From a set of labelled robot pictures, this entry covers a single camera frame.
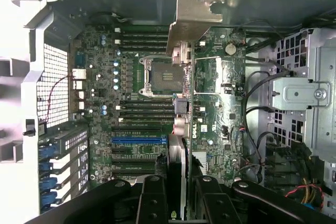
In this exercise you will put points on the CPU socket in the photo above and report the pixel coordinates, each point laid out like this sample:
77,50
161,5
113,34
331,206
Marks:
160,77

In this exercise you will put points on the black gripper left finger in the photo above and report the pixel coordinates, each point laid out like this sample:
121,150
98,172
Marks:
152,203

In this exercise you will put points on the blue slot clip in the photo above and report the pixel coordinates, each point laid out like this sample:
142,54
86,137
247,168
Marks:
48,182
50,198
46,165
48,150

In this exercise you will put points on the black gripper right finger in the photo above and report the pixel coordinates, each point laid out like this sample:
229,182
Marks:
212,208

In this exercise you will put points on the blue expansion slot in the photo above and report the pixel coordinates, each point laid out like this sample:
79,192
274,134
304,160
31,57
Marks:
136,140

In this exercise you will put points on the black open PC case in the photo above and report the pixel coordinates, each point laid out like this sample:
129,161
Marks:
262,6

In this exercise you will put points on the green motherboard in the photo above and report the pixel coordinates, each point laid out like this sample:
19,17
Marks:
223,134

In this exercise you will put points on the coin cell battery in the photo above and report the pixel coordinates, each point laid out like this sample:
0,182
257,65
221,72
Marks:
231,49

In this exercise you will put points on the chipset heat sink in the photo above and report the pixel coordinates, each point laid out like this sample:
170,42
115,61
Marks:
200,159

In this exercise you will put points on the open socket cover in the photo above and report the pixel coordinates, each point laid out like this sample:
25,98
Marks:
217,75

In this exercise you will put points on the chassis intrusion switch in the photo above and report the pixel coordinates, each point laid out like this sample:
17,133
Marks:
30,127

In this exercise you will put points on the metal drive cage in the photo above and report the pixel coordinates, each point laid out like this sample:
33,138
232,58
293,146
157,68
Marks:
302,93

